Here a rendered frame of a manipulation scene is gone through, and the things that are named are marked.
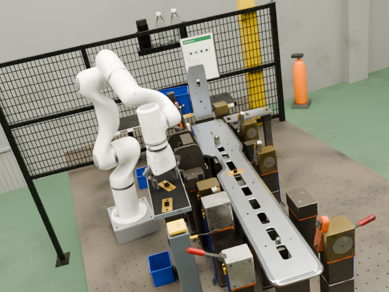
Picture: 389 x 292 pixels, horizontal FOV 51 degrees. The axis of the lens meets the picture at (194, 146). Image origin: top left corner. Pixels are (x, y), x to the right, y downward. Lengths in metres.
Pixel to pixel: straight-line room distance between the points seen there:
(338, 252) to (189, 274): 0.52
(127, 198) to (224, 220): 0.66
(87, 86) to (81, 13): 2.57
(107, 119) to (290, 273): 1.02
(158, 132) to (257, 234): 0.52
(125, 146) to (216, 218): 0.64
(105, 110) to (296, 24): 3.66
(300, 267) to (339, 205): 0.81
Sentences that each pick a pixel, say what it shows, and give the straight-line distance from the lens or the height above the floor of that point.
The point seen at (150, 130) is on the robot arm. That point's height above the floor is 1.43.
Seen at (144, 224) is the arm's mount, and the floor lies 0.77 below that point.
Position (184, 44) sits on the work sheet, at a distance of 2.70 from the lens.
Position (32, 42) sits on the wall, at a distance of 4.32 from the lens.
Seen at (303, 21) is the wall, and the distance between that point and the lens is 5.22.
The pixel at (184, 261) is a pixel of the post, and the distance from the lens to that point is 1.44.
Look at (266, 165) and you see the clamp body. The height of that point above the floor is 0.97.
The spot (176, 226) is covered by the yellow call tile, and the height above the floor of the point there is 1.16.
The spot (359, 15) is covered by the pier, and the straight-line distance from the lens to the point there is 5.55.
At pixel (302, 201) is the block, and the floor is 1.03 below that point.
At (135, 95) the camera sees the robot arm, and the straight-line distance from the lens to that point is 1.53.
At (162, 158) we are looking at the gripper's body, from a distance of 1.52.
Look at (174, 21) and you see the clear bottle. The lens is 2.74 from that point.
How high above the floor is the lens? 1.99
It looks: 26 degrees down
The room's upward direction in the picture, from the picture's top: 11 degrees counter-clockwise
